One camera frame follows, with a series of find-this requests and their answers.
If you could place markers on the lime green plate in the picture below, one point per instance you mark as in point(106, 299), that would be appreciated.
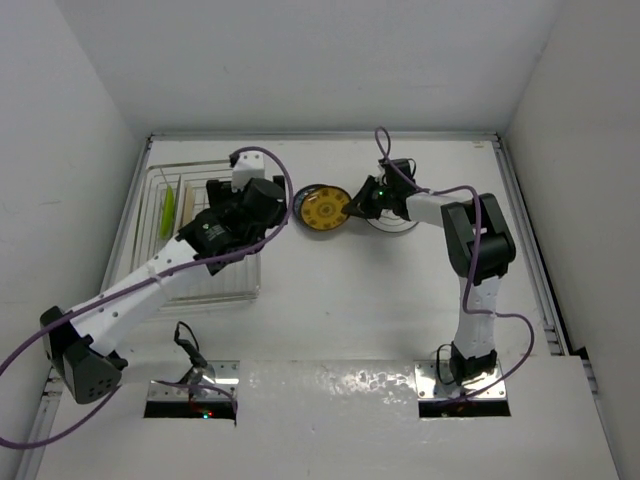
point(168, 213)

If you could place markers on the metal base plate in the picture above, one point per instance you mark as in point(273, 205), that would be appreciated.
point(433, 387)
point(217, 382)

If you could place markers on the teal blue patterned plate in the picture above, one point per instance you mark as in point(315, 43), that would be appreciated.
point(299, 197)

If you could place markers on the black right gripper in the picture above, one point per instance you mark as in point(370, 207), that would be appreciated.
point(361, 205)

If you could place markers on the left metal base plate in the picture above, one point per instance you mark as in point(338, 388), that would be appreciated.
point(217, 382)

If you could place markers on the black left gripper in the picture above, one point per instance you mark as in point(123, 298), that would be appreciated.
point(221, 195)

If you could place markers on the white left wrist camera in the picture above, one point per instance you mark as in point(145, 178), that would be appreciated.
point(246, 165)

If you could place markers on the plain white plate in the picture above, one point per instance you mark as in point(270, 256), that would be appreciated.
point(390, 223)

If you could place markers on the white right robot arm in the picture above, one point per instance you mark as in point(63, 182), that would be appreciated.
point(479, 245)

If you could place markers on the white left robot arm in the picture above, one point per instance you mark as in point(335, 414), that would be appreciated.
point(82, 343)

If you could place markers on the large white plate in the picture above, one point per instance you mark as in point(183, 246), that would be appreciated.
point(179, 203)

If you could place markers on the beige plate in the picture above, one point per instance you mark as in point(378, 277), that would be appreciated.
point(188, 204)

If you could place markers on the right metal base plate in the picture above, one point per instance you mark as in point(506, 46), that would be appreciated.
point(433, 387)

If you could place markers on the yellow plate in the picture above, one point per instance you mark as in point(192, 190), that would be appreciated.
point(322, 209)

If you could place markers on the metal wire dish rack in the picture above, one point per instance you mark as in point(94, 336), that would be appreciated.
point(238, 281)

